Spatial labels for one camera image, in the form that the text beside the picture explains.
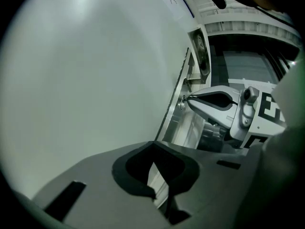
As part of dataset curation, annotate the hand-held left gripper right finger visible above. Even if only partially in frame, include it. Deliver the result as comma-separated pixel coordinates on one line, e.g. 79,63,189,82
153,141,248,229

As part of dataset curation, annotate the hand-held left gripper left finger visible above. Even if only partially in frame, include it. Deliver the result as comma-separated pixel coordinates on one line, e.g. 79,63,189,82
31,141,172,229

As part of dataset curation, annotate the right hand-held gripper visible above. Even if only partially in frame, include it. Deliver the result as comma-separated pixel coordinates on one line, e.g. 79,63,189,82
188,85,287,150

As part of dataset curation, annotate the silver door lock plate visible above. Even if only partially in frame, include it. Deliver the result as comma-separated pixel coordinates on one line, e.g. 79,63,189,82
155,47,206,150

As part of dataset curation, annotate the black framed glass double door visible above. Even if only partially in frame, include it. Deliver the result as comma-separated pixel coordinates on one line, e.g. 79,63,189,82
206,31,301,152

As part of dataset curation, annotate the blue door sign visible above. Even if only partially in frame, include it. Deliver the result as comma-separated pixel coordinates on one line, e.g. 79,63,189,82
176,0,195,19

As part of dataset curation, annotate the white door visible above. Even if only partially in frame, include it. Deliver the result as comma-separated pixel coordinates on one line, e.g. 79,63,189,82
1,0,206,201

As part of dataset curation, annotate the white taped paper notice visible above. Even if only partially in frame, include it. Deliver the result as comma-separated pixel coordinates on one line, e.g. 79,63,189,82
227,77,279,91

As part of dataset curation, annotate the silver door lever handle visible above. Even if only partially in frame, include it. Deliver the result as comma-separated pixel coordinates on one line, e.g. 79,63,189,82
183,27,212,92

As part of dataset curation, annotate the black head camera cable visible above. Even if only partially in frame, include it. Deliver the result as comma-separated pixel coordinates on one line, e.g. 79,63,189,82
255,5,297,30

